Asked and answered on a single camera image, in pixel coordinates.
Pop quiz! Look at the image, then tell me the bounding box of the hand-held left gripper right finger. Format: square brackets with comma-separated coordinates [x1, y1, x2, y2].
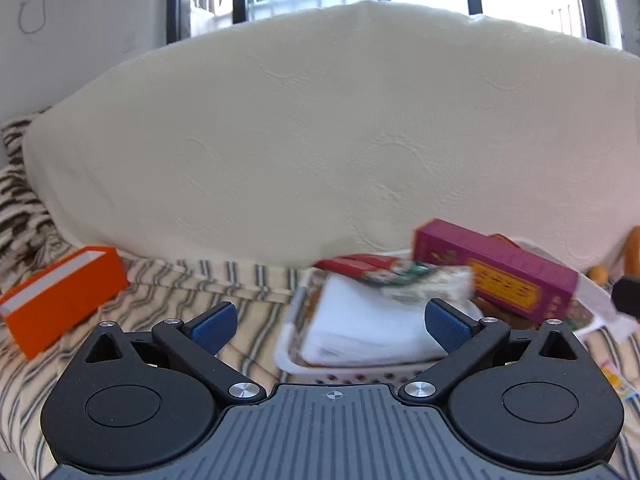
[397, 298, 582, 406]

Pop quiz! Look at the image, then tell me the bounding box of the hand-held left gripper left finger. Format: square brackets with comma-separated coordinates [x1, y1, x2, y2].
[84, 301, 268, 406]

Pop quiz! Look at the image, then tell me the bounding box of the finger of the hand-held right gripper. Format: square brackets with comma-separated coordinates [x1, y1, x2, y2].
[612, 273, 640, 318]

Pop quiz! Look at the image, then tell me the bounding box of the green floral packet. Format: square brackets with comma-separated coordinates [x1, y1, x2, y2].
[362, 259, 476, 306]

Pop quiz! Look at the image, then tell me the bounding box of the magenta cardboard box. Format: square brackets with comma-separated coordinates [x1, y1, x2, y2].
[412, 218, 581, 323]

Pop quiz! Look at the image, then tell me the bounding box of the white perforated plastic basket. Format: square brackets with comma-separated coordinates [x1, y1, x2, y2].
[274, 236, 631, 387]

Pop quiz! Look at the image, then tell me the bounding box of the striped blanket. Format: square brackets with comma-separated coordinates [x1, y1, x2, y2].
[0, 257, 640, 480]

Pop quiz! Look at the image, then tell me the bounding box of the white cloth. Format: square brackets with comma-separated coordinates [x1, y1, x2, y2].
[302, 274, 483, 367]

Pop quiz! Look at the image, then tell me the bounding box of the orange cardboard box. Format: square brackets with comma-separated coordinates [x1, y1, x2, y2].
[0, 246, 131, 360]

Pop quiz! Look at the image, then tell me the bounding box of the large cream cushion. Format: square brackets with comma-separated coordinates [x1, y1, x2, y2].
[22, 0, 640, 273]

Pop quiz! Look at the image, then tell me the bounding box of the zebra pattern blanket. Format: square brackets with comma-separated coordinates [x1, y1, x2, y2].
[0, 107, 76, 281]

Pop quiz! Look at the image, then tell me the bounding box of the white wall cable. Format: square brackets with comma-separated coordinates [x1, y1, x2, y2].
[18, 0, 51, 35]

